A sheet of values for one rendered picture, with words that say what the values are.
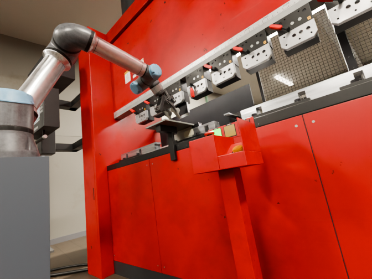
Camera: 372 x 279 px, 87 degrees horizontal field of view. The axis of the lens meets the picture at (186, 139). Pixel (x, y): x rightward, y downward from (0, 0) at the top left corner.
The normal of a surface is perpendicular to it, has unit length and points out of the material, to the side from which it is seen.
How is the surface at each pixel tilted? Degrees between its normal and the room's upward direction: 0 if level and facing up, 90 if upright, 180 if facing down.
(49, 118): 90
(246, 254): 90
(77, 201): 90
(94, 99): 90
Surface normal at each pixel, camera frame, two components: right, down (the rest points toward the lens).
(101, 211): 0.74, -0.25
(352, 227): -0.65, -0.06
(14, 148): 0.65, -0.53
